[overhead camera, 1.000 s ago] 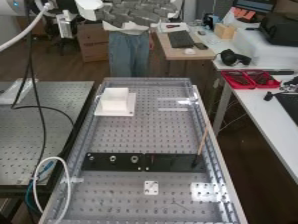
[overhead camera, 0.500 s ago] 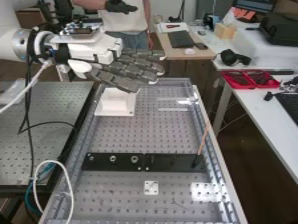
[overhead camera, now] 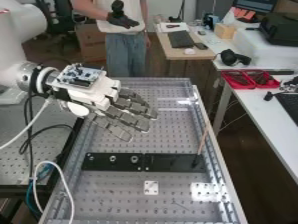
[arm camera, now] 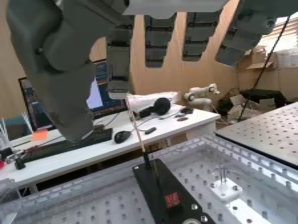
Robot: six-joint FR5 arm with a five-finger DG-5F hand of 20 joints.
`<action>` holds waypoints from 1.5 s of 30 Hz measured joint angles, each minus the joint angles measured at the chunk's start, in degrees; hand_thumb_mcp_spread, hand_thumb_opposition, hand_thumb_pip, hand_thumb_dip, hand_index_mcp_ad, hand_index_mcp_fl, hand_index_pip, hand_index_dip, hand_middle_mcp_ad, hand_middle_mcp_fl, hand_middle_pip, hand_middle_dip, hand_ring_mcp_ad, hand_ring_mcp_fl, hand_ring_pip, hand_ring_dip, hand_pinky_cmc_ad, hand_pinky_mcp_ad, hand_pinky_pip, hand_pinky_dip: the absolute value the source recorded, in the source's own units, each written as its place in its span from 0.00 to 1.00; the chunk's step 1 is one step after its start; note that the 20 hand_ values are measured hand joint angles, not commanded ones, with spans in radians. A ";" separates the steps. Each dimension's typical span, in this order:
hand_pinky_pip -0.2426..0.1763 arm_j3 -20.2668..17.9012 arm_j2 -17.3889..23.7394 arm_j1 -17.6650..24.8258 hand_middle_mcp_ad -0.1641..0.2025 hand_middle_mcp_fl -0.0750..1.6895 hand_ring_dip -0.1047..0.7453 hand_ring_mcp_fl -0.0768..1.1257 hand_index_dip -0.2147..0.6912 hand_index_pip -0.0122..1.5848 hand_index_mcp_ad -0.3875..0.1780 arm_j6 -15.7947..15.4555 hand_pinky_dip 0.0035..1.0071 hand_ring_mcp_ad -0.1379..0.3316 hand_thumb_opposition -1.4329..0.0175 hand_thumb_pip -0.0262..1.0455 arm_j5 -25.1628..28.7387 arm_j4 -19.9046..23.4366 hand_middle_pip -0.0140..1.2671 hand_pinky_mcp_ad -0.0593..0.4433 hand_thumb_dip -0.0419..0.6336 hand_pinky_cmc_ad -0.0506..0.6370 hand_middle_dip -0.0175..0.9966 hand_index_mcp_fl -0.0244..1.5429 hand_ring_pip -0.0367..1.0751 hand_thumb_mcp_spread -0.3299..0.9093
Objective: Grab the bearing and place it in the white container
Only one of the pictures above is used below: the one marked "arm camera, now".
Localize long white desk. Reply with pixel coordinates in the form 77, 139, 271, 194
0, 103, 222, 193

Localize cardboard box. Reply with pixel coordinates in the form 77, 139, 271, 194
241, 46, 283, 89

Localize clear box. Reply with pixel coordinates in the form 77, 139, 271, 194
0, 133, 298, 224

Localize small white jointed device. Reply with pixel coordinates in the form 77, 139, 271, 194
183, 83, 222, 113

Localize black keyboard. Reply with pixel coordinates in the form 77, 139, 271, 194
24, 124, 114, 163

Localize small white square plate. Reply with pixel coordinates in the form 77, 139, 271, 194
207, 168, 245, 203

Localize thin stick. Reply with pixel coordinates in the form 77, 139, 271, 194
125, 94, 153, 171

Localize computer monitor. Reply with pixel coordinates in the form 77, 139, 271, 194
17, 59, 130, 132

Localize orange sticky note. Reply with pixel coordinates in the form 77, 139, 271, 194
30, 129, 49, 143

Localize black headphones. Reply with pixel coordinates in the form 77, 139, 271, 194
132, 97, 172, 119

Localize black mouse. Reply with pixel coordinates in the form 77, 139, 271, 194
113, 130, 133, 144

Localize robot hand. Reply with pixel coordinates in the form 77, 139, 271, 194
4, 0, 298, 144

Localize black plate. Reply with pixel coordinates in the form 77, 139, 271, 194
132, 159, 218, 224

